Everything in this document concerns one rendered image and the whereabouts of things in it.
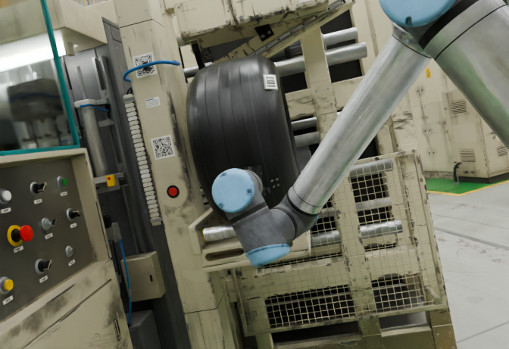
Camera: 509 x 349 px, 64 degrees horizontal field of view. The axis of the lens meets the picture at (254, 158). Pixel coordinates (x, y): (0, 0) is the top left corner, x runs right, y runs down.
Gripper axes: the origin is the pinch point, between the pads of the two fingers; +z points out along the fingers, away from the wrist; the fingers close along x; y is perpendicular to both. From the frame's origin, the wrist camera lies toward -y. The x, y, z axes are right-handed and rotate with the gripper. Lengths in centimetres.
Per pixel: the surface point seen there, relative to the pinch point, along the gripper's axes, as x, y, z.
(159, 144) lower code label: 33.1, 23.1, 15.5
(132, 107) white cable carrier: 40, 38, 15
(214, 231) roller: 18.5, -9.9, 12.2
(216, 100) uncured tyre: 6.6, 29.5, -2.2
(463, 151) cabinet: -212, -6, 453
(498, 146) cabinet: -246, -7, 431
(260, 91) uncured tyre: -7.0, 29.2, -1.6
